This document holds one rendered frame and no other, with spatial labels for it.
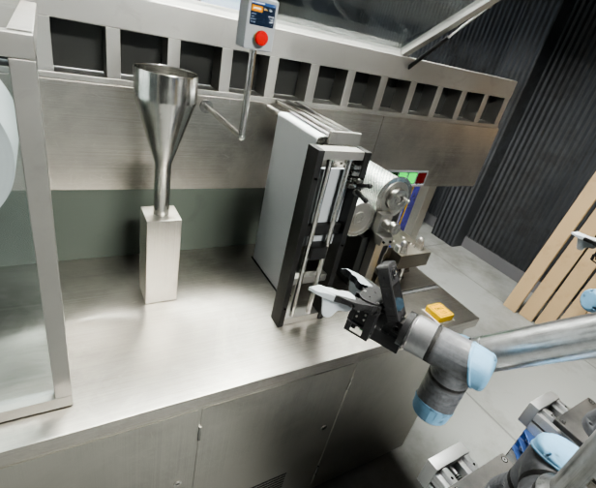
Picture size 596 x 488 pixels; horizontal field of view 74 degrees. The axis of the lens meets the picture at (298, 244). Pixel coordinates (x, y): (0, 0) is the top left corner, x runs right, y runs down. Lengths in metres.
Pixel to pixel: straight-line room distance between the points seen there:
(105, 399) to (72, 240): 0.57
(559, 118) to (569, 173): 0.47
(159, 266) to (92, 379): 0.32
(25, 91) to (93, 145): 0.62
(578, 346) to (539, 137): 3.41
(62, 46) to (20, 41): 0.64
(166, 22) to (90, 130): 0.35
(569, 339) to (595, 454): 0.18
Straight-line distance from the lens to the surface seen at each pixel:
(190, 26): 1.25
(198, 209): 1.41
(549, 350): 0.87
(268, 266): 1.36
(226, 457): 1.32
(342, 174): 1.04
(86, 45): 1.29
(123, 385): 1.02
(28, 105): 0.66
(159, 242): 1.11
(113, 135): 1.26
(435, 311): 1.46
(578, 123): 4.05
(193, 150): 1.32
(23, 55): 0.65
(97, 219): 1.36
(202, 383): 1.02
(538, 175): 4.14
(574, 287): 3.63
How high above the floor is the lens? 1.68
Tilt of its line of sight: 29 degrees down
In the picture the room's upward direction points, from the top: 13 degrees clockwise
